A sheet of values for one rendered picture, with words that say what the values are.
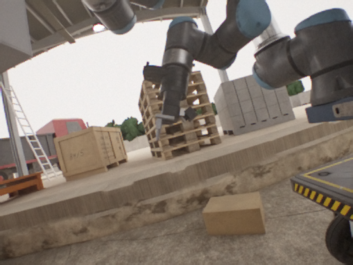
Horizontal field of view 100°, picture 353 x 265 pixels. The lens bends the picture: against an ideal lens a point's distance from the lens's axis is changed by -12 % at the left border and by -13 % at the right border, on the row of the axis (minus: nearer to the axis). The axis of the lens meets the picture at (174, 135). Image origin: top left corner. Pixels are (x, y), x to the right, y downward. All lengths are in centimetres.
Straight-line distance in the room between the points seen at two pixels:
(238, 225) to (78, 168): 279
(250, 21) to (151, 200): 121
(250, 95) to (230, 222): 227
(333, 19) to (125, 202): 144
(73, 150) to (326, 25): 327
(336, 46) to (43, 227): 192
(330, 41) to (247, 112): 232
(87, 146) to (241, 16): 293
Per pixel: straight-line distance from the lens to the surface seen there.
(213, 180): 135
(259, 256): 90
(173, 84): 45
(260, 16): 49
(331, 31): 68
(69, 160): 336
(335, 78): 65
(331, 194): 59
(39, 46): 733
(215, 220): 101
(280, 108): 309
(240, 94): 291
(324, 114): 68
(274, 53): 75
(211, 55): 56
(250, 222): 98
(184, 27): 54
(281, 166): 159
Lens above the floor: 57
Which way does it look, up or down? 1 degrees up
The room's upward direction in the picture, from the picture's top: 16 degrees counter-clockwise
